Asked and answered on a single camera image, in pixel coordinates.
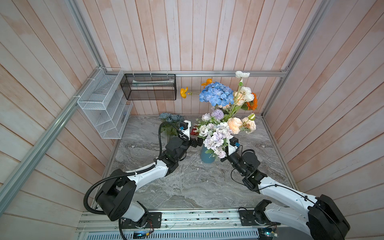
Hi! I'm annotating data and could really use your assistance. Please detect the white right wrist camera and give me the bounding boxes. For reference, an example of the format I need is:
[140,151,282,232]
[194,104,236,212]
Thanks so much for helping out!
[227,136,240,156]

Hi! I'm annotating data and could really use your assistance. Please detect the peach carnation stem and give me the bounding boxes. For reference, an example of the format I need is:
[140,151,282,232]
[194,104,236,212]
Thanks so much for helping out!
[227,113,257,135]

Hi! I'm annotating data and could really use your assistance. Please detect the teal cylindrical vase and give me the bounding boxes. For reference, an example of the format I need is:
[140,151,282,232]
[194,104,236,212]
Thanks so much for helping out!
[200,145,216,164]

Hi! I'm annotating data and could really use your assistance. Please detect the white wire mesh shelf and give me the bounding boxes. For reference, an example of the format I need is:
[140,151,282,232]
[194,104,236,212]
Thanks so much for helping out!
[78,68,133,140]

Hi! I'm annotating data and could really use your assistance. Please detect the pink white green bouquet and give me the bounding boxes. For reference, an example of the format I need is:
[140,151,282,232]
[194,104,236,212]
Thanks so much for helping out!
[197,109,232,159]

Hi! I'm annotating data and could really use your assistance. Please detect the orange gerbera flower stem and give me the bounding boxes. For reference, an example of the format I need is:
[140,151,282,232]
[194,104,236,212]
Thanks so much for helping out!
[246,93,258,111]

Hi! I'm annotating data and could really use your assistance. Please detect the white ranunculus stem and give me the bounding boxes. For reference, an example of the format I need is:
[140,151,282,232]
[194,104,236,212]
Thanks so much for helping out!
[228,71,255,118]

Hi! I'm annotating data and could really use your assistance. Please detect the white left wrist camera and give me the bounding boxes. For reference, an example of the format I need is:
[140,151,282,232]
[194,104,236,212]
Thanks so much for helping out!
[179,120,192,141]

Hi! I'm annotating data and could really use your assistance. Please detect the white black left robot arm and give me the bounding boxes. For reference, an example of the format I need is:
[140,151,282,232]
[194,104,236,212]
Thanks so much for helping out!
[83,120,203,226]

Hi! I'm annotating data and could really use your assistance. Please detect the black wire mesh basket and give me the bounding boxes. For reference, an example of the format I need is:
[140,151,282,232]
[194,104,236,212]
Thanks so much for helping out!
[120,73,177,101]

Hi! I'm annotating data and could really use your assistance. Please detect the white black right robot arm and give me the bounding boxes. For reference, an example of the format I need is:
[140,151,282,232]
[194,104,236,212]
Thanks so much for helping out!
[225,149,351,240]

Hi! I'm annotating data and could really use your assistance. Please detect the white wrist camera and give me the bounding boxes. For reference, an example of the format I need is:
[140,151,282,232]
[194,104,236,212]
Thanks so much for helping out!
[179,120,192,141]
[227,136,240,156]

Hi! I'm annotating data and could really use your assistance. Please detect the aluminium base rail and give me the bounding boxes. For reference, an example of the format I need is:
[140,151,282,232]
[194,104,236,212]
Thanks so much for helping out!
[74,208,311,240]

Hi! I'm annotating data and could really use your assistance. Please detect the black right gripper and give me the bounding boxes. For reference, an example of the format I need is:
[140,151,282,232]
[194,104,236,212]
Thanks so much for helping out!
[215,138,246,177]

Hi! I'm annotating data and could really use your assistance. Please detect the aluminium frame rail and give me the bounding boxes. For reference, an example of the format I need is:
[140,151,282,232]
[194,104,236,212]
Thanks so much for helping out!
[107,68,288,78]

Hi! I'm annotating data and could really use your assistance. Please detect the red flower stem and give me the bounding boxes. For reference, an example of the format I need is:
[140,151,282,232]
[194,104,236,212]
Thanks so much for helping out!
[190,126,199,136]

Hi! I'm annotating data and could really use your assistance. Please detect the light blue hydrangea stem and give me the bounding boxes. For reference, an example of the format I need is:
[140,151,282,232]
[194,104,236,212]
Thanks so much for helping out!
[199,82,235,108]

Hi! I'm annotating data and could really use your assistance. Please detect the yellow orange poppy stem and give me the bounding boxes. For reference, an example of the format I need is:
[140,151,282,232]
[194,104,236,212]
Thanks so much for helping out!
[180,79,213,99]

